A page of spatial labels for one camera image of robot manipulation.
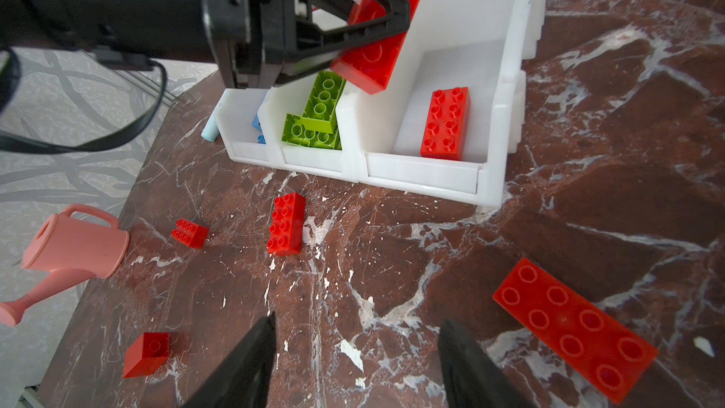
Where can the red lego diagonal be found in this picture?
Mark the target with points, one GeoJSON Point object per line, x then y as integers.
{"type": "Point", "coordinates": [446, 125]}

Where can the red lego bottom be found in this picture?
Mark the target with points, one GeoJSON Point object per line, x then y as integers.
{"type": "Point", "coordinates": [147, 354]}

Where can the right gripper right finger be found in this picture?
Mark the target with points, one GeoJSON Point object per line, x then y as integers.
{"type": "Point", "coordinates": [470, 377]}

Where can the white middle bin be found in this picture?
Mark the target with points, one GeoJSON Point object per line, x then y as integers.
{"type": "Point", "coordinates": [292, 98]}

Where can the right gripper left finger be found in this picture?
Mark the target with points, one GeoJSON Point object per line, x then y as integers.
{"type": "Point", "coordinates": [243, 378]}

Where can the pink watering can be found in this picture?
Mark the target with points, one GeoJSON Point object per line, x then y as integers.
{"type": "Point", "coordinates": [73, 246]}

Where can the white bin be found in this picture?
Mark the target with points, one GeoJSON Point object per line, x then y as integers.
{"type": "Point", "coordinates": [478, 44]}
{"type": "Point", "coordinates": [292, 98]}
{"type": "Point", "coordinates": [235, 112]}

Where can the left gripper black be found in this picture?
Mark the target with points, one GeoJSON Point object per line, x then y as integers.
{"type": "Point", "coordinates": [248, 38]}

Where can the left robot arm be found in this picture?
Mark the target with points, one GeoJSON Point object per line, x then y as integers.
{"type": "Point", "coordinates": [123, 35]}

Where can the green lego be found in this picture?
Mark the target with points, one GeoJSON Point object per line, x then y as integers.
{"type": "Point", "coordinates": [295, 133]}
{"type": "Point", "coordinates": [320, 111]}

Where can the white right bin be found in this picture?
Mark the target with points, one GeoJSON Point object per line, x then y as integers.
{"type": "Point", "coordinates": [478, 44]}

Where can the white left bin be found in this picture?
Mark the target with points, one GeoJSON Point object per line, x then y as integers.
{"type": "Point", "coordinates": [235, 112]}

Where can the red lego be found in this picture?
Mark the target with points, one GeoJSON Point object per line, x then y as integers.
{"type": "Point", "coordinates": [287, 225]}
{"type": "Point", "coordinates": [606, 353]}
{"type": "Point", "coordinates": [147, 354]}
{"type": "Point", "coordinates": [190, 234]}

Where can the blue lego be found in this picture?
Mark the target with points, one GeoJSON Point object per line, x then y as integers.
{"type": "Point", "coordinates": [257, 125]}

